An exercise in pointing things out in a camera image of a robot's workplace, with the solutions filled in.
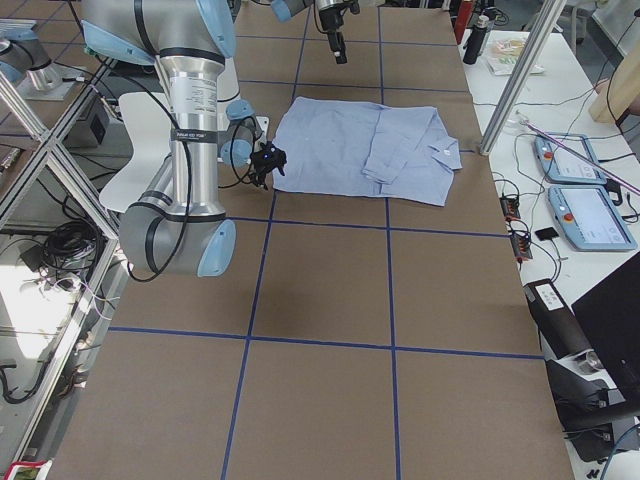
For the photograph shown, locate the black laptop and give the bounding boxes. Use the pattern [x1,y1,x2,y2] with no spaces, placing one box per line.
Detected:
[572,255,640,399]

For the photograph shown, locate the black water bottle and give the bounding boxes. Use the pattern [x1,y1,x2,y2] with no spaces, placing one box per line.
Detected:
[462,14,490,65]

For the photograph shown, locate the blue white striped shirt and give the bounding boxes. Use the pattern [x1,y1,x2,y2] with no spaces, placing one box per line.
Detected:
[274,97,462,206]

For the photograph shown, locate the upper teach pendant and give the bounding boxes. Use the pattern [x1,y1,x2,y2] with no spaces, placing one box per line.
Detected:
[534,133,606,185]

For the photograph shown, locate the coiled black cables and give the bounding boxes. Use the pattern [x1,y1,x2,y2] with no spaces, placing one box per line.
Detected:
[42,219,109,276]

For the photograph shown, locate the small black card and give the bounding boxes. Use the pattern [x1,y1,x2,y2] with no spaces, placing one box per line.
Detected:
[534,227,559,241]

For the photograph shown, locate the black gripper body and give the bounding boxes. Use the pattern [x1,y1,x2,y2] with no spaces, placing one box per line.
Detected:
[250,141,287,175]
[319,8,344,35]

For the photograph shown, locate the teach pendant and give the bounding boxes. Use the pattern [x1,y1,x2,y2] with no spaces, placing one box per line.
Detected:
[547,185,637,251]
[534,133,606,185]

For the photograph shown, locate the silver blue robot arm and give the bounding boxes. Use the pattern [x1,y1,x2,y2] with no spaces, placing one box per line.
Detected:
[270,0,360,64]
[82,1,286,280]

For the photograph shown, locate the lower teach pendant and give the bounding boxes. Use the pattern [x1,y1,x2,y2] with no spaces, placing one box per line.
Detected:
[547,185,637,251]

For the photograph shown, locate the black camera stand base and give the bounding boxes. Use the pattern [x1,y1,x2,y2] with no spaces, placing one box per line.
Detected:
[546,360,639,462]

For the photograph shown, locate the white chair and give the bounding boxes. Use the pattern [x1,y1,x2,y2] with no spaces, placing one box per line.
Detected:
[99,92,171,213]

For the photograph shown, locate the aluminium frame post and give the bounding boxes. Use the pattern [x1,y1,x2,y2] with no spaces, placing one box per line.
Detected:
[478,0,566,156]

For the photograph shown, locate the red bottle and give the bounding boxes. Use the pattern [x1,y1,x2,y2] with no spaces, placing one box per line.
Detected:
[454,0,475,44]

